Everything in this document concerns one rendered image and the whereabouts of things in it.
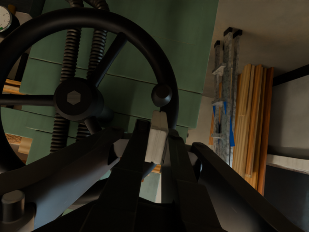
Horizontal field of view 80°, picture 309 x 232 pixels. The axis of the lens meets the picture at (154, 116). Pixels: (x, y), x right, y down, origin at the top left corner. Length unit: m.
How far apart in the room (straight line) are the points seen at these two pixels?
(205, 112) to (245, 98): 1.39
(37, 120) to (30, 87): 0.15
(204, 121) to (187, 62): 2.69
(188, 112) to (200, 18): 0.25
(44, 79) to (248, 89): 1.67
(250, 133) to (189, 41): 1.44
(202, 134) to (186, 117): 2.68
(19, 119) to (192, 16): 0.50
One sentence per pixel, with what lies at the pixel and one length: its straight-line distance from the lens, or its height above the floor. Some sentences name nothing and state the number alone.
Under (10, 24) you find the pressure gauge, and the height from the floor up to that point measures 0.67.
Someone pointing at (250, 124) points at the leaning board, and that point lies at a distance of 1.88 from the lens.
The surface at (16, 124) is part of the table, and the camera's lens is 0.54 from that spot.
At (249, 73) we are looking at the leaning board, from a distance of 1.95.
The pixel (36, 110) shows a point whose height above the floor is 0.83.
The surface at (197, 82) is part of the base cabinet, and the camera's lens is 0.48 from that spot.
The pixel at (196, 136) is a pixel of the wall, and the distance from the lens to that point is 3.09.
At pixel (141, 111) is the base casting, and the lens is 0.45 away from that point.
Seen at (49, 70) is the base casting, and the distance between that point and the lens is 0.53.
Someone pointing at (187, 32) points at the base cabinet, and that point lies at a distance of 0.53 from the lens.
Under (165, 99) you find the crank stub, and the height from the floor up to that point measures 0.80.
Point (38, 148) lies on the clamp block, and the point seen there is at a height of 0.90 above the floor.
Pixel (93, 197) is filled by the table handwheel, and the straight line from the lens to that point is 0.28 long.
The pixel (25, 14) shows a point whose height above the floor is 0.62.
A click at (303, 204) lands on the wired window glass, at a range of 1.92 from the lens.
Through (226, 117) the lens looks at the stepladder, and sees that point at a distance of 1.31.
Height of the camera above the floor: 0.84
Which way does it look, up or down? 7 degrees down
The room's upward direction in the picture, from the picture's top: 168 degrees counter-clockwise
